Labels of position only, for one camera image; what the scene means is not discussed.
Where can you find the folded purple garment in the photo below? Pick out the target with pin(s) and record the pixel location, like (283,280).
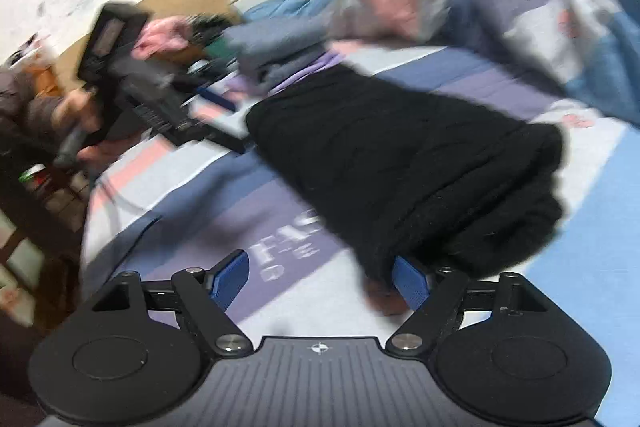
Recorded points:
(238,83)

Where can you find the black garment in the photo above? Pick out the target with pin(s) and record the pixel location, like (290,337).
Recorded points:
(395,172)

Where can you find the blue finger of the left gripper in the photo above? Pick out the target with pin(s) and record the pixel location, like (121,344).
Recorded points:
(215,98)

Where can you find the folded grey garment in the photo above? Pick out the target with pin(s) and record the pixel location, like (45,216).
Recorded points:
(267,52)

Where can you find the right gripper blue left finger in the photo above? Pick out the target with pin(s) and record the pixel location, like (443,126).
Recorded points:
(226,279)

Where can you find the patchwork bed sheet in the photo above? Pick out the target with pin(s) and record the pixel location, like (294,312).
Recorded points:
(161,210)

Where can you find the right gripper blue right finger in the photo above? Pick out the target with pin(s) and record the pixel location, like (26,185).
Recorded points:
(411,283)

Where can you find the left hand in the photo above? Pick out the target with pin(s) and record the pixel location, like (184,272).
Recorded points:
(78,107)

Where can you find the pink cloth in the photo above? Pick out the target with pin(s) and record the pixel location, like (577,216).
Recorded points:
(166,35)

